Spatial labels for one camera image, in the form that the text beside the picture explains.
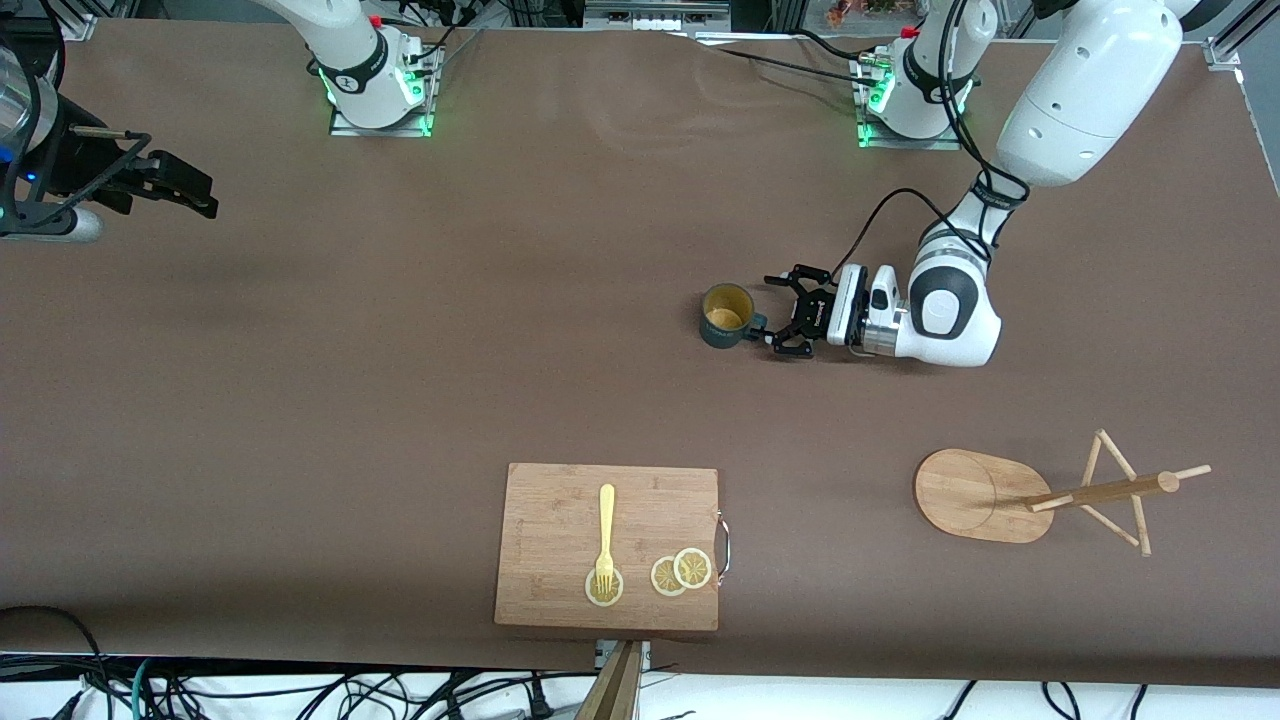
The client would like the yellow plastic fork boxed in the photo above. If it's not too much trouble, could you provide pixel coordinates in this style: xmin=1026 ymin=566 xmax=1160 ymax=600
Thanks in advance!
xmin=595 ymin=484 xmax=617 ymax=599

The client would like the wooden post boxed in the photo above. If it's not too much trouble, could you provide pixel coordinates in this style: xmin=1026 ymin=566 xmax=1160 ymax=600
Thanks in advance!
xmin=575 ymin=640 xmax=643 ymax=720

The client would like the orange red object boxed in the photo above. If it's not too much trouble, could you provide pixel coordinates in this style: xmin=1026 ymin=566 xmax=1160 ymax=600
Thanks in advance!
xmin=826 ymin=0 xmax=906 ymax=28

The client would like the brown table cover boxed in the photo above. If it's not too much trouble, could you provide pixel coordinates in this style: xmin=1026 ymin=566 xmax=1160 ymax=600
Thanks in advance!
xmin=0 ymin=18 xmax=1280 ymax=691

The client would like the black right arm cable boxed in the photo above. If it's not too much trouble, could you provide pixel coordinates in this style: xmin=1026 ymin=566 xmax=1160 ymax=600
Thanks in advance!
xmin=0 ymin=20 xmax=153 ymax=217

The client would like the wooden cup rack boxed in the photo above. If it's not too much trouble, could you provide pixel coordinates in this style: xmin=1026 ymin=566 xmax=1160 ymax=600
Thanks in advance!
xmin=914 ymin=430 xmax=1213 ymax=558

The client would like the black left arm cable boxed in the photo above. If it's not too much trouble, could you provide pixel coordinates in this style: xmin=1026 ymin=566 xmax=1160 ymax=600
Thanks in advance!
xmin=826 ymin=0 xmax=1031 ymax=291

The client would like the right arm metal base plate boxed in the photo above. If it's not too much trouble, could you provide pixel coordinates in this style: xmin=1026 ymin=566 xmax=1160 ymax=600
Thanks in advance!
xmin=328 ymin=45 xmax=442 ymax=138

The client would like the grey power strip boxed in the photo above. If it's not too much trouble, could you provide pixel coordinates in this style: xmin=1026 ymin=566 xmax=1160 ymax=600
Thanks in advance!
xmin=585 ymin=0 xmax=732 ymax=31

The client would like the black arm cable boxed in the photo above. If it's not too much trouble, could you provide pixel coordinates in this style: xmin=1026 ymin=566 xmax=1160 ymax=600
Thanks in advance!
xmin=0 ymin=20 xmax=153 ymax=217
xmin=826 ymin=0 xmax=1031 ymax=291

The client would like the dark green mug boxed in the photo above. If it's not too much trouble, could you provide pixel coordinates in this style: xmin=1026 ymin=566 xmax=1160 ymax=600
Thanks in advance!
xmin=699 ymin=283 xmax=769 ymax=350

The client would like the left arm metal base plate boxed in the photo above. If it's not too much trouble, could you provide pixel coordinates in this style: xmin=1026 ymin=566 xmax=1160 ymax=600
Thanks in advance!
xmin=855 ymin=55 xmax=964 ymax=151

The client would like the wooden cutting board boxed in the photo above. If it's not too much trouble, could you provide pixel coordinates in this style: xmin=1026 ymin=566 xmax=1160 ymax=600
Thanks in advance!
xmin=494 ymin=462 xmax=732 ymax=633

